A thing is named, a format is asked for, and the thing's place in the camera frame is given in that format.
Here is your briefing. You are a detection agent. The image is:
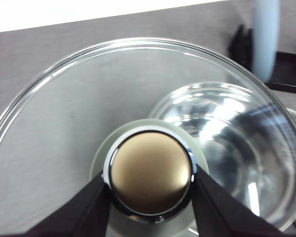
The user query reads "blue plate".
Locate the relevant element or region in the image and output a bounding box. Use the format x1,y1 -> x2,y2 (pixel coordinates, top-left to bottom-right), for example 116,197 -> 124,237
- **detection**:
252,0 -> 279,83

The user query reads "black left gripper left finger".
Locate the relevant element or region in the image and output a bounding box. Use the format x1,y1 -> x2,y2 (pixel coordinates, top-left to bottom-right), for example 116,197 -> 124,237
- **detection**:
15,173 -> 112,237

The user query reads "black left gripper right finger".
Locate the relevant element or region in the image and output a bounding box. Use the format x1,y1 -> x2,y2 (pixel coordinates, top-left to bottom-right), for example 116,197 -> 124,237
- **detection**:
191,165 -> 296,237

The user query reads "glass steamer lid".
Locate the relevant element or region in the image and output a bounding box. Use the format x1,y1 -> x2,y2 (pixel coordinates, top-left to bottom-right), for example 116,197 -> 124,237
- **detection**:
0,38 -> 296,237

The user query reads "black dish rack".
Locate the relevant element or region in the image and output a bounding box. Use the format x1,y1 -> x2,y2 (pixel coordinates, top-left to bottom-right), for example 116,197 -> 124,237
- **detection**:
227,25 -> 296,93

